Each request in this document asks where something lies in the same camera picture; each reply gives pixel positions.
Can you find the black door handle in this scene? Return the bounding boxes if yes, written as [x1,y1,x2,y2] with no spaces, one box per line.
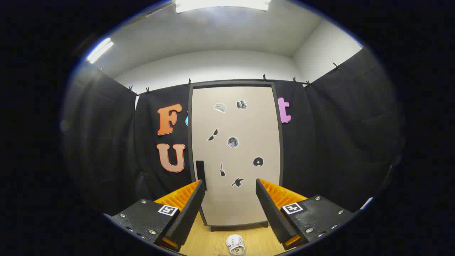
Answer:
[196,160,207,191]

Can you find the white shoe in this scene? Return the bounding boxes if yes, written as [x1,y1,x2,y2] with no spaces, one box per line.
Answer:
[226,234,246,256]

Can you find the grey shoe cabinet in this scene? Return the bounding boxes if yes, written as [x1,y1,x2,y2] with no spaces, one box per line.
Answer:
[187,81,285,232]

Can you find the row of black clips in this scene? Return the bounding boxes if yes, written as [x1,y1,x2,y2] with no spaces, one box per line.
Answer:
[100,62,340,95]

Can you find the ceiling light strip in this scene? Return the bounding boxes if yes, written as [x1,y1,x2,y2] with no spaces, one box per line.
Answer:
[87,38,114,64]

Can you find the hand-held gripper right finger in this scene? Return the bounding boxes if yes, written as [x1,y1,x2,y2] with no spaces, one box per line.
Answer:
[255,178,356,250]

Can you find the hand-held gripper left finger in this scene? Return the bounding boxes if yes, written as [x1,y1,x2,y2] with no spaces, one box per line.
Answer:
[103,179,207,252]

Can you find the black backdrop cloth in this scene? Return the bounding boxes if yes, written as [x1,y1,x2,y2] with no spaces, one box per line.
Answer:
[62,48,406,214]

